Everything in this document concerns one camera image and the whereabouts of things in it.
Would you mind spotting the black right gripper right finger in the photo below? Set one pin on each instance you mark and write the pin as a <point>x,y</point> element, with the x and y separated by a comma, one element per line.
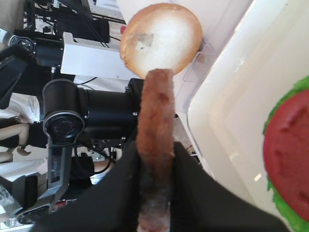
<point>200,204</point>

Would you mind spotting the green lettuce leaf on bun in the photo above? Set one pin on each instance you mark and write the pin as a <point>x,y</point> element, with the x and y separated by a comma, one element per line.
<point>296,223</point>

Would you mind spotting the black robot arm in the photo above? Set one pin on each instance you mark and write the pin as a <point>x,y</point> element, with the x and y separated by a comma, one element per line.
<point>68,111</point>

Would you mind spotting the white plastic tray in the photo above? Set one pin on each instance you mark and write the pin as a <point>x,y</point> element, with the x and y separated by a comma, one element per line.
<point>267,54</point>

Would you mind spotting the white equipment box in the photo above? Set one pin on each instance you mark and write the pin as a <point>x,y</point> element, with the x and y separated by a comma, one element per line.
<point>91,58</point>

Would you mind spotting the clear acrylic rack right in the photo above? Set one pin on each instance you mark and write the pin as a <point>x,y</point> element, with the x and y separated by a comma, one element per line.
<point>218,19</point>

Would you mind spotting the plain bun slice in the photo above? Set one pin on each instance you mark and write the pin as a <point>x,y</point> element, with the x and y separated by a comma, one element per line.
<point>161,36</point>

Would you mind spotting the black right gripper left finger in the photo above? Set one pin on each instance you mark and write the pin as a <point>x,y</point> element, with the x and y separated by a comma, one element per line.
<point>110,206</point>

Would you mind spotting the red tomato slice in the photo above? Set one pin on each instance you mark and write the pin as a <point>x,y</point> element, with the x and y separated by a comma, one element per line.
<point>286,152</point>

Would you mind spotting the brown meat patty front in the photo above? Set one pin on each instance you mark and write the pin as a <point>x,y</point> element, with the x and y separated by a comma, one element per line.
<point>155,146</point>

